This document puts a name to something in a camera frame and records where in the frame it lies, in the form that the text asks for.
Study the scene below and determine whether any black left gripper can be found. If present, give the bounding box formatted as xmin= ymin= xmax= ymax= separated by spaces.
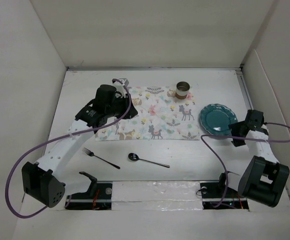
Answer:
xmin=105 ymin=93 xmax=137 ymax=120

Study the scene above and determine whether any teal scalloped plate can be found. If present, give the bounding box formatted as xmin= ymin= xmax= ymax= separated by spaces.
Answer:
xmin=199 ymin=103 xmax=238 ymax=136

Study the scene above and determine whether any animal print cloth placemat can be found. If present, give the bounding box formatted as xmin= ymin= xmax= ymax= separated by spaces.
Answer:
xmin=95 ymin=85 xmax=200 ymax=141

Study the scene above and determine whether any black fork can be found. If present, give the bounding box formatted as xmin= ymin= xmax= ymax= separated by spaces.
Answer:
xmin=82 ymin=147 xmax=121 ymax=170

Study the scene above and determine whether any black slotted spoon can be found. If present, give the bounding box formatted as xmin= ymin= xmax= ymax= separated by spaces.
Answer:
xmin=128 ymin=152 xmax=171 ymax=168

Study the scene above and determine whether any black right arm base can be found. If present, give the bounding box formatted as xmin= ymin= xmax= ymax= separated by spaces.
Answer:
xmin=196 ymin=173 xmax=249 ymax=210

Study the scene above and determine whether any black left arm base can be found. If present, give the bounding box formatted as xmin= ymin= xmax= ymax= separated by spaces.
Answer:
xmin=64 ymin=171 xmax=113 ymax=211

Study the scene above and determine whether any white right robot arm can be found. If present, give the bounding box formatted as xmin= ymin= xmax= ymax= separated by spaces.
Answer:
xmin=216 ymin=109 xmax=290 ymax=208

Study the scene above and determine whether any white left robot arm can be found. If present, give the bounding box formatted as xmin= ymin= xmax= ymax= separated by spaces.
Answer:
xmin=21 ymin=79 xmax=138 ymax=208

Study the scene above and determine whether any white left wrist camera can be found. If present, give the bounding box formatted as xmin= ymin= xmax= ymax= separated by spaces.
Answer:
xmin=112 ymin=78 xmax=129 ymax=97

